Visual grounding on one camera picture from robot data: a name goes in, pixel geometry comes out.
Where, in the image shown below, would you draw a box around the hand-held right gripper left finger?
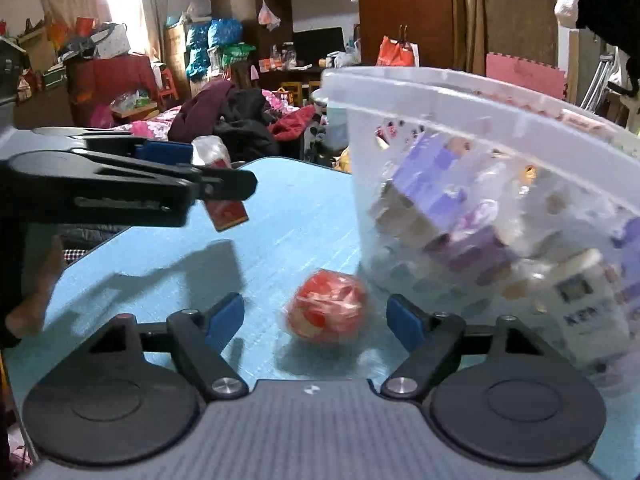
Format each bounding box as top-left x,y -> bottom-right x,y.
86,291 -> 250,402

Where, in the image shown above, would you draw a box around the leaning wooden planks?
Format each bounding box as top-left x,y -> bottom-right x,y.
452,0 -> 487,77

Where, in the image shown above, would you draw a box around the dark wooden wardrobe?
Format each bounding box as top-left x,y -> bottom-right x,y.
210,0 -> 457,92

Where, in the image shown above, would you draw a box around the green plastic bag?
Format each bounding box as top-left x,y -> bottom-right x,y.
219,42 -> 257,67

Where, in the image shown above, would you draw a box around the dark quilted cloth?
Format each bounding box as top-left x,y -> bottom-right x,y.
25,222 -> 132,262

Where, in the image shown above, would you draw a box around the red garment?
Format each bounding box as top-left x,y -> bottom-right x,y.
269,104 -> 319,144

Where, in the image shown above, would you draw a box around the white and black hanging garment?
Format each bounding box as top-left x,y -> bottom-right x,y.
553,0 -> 640,89

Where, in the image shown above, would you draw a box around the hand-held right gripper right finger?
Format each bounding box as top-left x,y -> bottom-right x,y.
380,293 -> 557,401

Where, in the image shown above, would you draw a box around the translucent white plastic basket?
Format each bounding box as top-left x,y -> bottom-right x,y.
309,65 -> 640,392

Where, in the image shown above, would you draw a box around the pink foam mat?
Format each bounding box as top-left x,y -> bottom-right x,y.
485,52 -> 569,104

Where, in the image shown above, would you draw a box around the white printed box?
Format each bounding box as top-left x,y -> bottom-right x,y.
529,249 -> 632,367

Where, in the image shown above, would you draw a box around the blue patterned bags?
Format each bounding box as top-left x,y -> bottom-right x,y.
184,17 -> 244,79

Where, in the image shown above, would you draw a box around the person's left hand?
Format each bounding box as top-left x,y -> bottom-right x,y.
6,237 -> 67,338

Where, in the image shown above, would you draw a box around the pink floral bedding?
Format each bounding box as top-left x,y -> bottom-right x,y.
112,104 -> 192,142

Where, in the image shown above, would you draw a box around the black jacket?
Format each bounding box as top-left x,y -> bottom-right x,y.
214,89 -> 282,162

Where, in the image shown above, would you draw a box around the red cabinet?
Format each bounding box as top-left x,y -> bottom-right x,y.
64,52 -> 162,127

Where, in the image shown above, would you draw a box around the orange shopping bag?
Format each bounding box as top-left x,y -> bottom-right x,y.
375,34 -> 420,68

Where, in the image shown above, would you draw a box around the black television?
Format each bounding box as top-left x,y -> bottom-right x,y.
292,27 -> 347,67

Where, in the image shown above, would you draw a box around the red gold ball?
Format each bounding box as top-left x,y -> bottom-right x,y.
281,268 -> 372,346

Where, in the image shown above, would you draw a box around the white patterned bag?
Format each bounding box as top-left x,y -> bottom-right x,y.
94,22 -> 132,59

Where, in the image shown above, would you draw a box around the purple garment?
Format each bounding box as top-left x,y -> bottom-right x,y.
167,79 -> 237,144

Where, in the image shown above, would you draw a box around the purple box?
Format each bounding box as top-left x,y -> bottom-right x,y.
389,129 -> 482,232

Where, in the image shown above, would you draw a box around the metal crutch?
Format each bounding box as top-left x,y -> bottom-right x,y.
579,52 -> 617,112

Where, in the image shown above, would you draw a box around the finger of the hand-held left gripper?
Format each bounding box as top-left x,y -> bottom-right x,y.
31,126 -> 195,164
74,151 -> 259,229

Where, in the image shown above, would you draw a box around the white hanging plastic bag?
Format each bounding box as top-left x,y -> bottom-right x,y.
257,0 -> 282,32

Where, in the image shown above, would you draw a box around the small dark red box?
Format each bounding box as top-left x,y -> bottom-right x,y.
205,157 -> 250,232

